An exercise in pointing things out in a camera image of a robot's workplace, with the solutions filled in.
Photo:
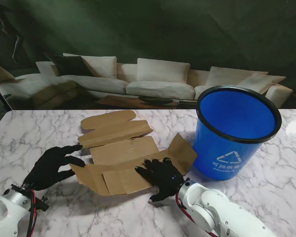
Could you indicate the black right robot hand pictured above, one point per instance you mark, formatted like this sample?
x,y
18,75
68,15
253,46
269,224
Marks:
x,y
162,177

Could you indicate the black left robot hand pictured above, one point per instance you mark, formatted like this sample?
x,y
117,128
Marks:
x,y
49,168

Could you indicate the brown cardboard box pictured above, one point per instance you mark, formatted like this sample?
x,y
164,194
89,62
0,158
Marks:
x,y
123,153

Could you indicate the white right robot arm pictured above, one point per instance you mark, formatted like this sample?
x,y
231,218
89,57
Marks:
x,y
212,205

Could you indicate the blue recycling bin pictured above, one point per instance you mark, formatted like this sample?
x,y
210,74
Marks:
x,y
212,153

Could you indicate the printed sofa backdrop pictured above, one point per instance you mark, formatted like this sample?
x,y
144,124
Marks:
x,y
148,29

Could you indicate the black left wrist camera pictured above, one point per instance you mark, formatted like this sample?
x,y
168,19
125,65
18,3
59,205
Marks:
x,y
42,205

